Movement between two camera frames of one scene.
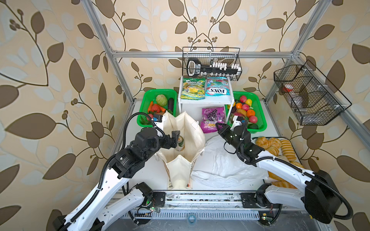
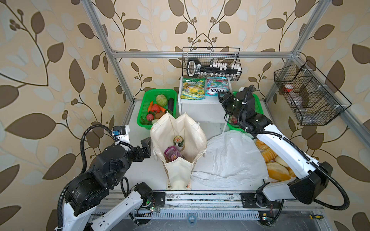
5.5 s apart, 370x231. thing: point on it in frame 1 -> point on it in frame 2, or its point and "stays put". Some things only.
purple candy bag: [210, 116] -> [171, 154]
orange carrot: [150, 106] stays put
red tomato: [155, 107] stays put
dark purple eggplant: [170, 103] stays put
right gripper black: [226, 128] -> [229, 98]
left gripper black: [167, 144] -> [146, 148]
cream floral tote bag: [179, 164] stays put
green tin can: [180, 145] stays put
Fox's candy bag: [217, 86] stays put
